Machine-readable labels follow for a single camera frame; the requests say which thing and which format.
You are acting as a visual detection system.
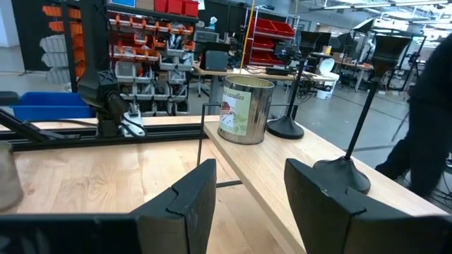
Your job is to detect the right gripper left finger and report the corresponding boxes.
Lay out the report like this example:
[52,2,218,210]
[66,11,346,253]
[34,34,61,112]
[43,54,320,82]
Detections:
[129,158,218,254]

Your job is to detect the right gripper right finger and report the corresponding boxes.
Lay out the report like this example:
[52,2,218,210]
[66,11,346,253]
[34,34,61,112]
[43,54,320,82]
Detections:
[283,157,407,254]

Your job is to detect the black candlestick holder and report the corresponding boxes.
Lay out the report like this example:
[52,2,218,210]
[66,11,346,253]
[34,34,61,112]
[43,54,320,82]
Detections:
[266,30,323,140]
[312,34,414,195]

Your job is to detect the metal candle tin green label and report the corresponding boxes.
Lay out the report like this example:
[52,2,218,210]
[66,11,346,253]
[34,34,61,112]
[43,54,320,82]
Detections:
[217,75,275,146]

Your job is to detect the wooden shelf riser black legs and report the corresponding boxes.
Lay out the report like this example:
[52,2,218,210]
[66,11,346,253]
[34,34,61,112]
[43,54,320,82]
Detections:
[196,102,450,254]

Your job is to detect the wooden workbench grey legs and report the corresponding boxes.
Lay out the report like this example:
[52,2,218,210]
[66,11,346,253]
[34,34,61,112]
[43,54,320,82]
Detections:
[191,64,337,116]

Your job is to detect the person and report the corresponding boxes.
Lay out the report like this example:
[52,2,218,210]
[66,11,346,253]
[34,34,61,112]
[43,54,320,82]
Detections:
[374,33,452,199]

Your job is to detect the grey equipment box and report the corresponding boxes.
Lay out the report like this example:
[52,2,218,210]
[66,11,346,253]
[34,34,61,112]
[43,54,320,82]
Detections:
[199,41,231,73]

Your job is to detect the rack with orange bins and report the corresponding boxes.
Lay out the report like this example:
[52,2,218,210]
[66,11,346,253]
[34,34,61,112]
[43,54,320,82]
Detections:
[105,3,197,118]

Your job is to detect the blue plastic bin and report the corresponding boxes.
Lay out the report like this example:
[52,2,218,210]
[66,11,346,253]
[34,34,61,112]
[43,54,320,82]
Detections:
[10,91,97,123]

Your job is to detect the rack with red bins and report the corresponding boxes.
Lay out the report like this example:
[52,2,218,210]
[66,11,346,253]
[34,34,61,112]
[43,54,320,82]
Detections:
[242,6,297,68]

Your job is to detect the red bins row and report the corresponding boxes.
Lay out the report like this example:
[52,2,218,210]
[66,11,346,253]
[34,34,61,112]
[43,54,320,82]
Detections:
[153,0,201,18]

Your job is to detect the panel of orange white bins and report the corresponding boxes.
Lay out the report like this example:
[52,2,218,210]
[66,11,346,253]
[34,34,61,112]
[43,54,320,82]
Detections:
[38,4,87,85]

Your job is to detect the black aluminium table frame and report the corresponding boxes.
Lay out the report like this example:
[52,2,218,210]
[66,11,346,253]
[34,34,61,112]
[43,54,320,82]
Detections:
[0,107,210,153]

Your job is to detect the yellow hanging cable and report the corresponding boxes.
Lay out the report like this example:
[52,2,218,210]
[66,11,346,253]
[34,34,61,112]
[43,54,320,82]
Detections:
[239,0,257,75]

